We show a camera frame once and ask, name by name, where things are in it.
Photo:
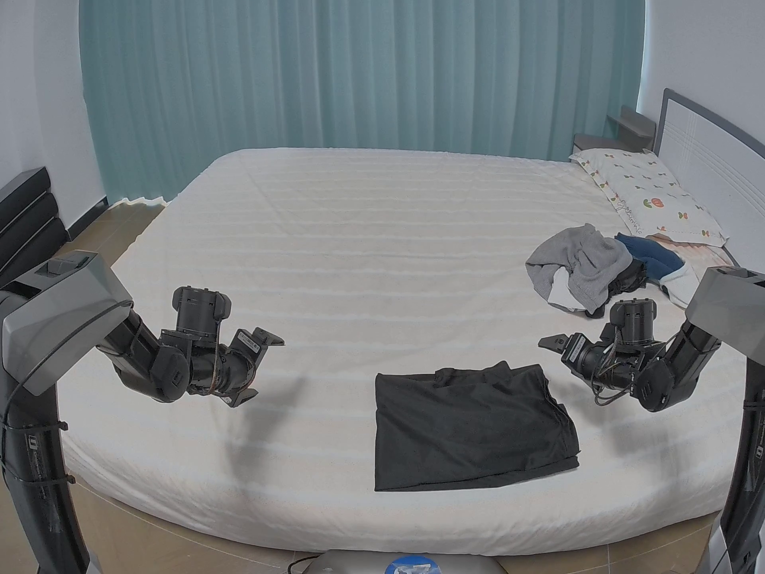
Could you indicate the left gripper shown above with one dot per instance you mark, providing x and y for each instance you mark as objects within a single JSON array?
[{"x": 236, "y": 371}]

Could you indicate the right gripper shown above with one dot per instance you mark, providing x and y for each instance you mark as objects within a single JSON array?
[{"x": 591, "y": 365}]

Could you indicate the black T-shirt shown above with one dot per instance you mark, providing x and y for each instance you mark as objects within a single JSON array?
[{"x": 466, "y": 428}]

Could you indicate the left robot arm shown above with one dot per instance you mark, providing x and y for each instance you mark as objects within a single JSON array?
[{"x": 137, "y": 350}]

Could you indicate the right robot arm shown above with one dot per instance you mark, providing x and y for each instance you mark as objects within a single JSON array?
[{"x": 687, "y": 350}]

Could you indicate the pile of clothes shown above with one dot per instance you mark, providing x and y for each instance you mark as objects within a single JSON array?
[{"x": 585, "y": 260}]

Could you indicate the bed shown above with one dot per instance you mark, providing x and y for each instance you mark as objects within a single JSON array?
[{"x": 370, "y": 249}]

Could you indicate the white printed pillow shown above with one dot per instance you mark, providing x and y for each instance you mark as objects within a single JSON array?
[{"x": 648, "y": 192}]

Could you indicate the grey wooden bedside table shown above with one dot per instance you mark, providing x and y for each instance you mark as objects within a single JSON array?
[{"x": 630, "y": 126}]

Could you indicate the blue-green curtain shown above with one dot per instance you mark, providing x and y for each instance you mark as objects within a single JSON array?
[{"x": 358, "y": 51}]

